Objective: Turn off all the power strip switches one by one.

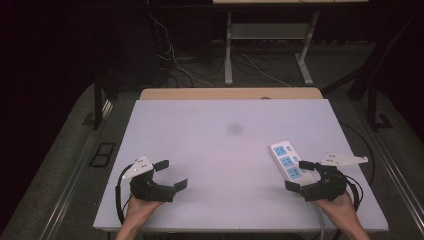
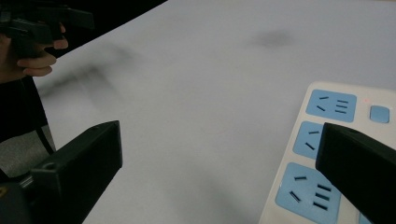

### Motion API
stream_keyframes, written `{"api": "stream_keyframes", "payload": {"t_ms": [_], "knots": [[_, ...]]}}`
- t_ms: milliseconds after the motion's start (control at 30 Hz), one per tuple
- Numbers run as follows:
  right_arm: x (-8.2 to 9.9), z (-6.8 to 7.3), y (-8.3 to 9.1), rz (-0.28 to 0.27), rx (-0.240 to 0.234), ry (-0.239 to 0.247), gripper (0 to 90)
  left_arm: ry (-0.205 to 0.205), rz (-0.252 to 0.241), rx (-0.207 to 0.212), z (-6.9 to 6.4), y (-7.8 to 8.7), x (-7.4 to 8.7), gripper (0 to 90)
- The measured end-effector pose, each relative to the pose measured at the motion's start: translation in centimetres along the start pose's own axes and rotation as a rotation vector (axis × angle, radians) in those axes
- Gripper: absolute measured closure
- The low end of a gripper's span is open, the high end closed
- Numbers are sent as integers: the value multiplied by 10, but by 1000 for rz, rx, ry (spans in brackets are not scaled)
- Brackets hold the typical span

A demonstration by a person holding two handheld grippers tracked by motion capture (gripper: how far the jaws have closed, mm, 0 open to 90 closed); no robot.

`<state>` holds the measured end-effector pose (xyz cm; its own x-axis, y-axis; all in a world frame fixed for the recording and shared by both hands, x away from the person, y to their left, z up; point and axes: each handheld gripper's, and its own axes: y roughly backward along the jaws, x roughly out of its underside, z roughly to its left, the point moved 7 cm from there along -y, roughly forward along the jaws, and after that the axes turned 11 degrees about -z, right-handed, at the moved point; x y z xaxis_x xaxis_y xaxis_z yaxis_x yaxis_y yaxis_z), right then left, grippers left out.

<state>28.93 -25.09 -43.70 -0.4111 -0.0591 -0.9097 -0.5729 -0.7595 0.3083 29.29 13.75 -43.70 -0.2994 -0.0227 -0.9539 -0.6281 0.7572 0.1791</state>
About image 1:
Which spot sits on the person's left hand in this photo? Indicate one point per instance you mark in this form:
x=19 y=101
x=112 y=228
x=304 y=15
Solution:
x=141 y=210

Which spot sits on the person's right hand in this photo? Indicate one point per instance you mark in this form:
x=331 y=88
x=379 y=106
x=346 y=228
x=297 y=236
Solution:
x=336 y=210

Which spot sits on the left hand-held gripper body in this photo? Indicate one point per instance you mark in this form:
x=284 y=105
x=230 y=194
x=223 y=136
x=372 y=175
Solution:
x=150 y=191

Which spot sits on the wooden table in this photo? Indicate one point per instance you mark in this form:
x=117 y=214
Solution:
x=230 y=93

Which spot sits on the white power strip blue sockets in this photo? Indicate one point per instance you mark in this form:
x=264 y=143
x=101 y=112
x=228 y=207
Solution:
x=286 y=162

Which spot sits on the grey metal desk frame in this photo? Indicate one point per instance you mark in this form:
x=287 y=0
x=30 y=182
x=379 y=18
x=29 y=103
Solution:
x=266 y=31

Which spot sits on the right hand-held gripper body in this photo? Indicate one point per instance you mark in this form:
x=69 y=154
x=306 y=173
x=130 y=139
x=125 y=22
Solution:
x=328 y=186

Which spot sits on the black rectangular floor frame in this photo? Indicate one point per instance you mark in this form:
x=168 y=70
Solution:
x=102 y=154

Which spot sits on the black metal stand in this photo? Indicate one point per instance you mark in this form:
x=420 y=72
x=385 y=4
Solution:
x=375 y=100
x=97 y=100

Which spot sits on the metal floor rail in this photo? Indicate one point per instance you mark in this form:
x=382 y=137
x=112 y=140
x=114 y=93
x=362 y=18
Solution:
x=396 y=173
x=76 y=170

